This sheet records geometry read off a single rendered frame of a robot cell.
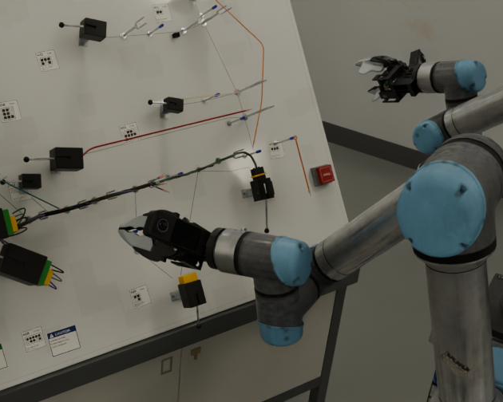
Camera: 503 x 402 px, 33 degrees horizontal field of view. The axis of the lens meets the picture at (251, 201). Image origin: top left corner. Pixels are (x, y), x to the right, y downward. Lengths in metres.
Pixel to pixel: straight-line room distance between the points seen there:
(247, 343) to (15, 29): 1.08
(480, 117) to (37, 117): 1.05
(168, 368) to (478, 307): 1.28
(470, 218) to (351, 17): 3.75
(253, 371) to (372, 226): 1.27
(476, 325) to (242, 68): 1.35
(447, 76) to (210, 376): 1.08
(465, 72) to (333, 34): 2.94
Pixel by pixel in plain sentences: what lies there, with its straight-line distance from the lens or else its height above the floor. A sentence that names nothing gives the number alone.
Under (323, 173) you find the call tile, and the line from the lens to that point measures 2.46.
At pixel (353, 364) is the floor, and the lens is 3.51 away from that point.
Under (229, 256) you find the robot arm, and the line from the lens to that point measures 1.39.
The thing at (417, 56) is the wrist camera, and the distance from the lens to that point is 2.18.
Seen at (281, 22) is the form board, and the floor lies 1.47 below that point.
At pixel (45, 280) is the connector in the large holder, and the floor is 1.12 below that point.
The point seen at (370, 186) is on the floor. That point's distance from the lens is 4.73.
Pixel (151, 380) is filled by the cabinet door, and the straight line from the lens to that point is 2.35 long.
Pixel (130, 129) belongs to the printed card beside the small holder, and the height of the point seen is 1.30.
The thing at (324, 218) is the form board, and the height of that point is 1.00.
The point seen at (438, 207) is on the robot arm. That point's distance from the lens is 1.14.
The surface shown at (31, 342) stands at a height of 0.94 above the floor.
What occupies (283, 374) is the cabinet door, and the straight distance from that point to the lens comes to 2.69.
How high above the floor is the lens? 2.31
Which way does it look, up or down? 31 degrees down
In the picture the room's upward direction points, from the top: 6 degrees clockwise
